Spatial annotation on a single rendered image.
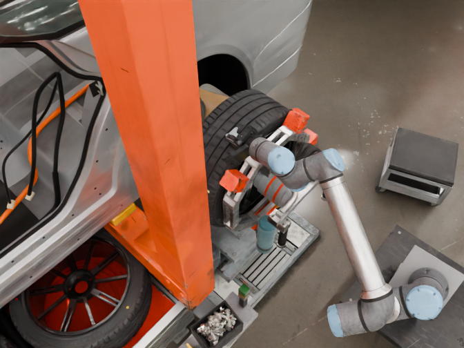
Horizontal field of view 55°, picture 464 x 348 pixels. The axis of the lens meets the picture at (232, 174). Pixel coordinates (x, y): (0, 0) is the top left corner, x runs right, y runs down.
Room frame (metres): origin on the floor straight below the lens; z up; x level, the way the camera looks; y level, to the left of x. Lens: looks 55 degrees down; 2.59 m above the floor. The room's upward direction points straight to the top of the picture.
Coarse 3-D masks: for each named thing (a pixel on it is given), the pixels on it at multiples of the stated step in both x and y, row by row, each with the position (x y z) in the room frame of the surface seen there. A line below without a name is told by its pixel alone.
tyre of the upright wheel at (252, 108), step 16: (240, 96) 1.42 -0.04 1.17; (256, 96) 1.44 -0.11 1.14; (224, 112) 1.32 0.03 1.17; (240, 112) 1.31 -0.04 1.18; (256, 112) 1.32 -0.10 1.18; (272, 112) 1.34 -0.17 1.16; (288, 112) 1.38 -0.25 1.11; (208, 128) 1.25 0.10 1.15; (224, 128) 1.23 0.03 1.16; (240, 128) 1.22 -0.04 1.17; (256, 128) 1.22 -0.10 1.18; (272, 128) 1.28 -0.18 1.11; (208, 144) 1.19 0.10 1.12; (224, 144) 1.16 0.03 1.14; (208, 160) 1.13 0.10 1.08; (224, 160) 1.11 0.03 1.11; (208, 176) 1.07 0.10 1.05; (208, 192) 1.03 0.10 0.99
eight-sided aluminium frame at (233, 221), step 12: (276, 132) 1.25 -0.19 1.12; (288, 132) 1.25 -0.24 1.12; (300, 144) 1.35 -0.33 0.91; (252, 168) 1.08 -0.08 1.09; (252, 180) 1.06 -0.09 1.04; (228, 192) 1.03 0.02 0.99; (228, 204) 0.99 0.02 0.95; (264, 204) 1.21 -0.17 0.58; (228, 216) 1.01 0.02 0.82; (240, 216) 1.08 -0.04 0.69; (252, 216) 1.12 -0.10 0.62; (228, 228) 0.99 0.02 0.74; (240, 228) 1.01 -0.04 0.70
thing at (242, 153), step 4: (244, 144) 1.07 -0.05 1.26; (248, 144) 1.08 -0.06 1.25; (240, 148) 1.06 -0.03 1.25; (244, 148) 1.05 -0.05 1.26; (236, 152) 1.05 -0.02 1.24; (240, 152) 1.05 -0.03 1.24; (244, 152) 1.05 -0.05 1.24; (248, 152) 1.05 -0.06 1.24; (228, 156) 1.05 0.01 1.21; (232, 156) 1.04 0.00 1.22; (236, 156) 1.04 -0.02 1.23; (240, 156) 1.04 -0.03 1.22; (244, 156) 1.05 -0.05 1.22; (248, 156) 1.05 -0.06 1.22; (228, 160) 1.03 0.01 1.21; (232, 160) 1.03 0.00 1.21; (236, 160) 1.04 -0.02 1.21; (240, 160) 1.04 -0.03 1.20; (228, 164) 1.03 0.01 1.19; (232, 164) 1.02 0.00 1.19; (236, 164) 1.03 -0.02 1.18
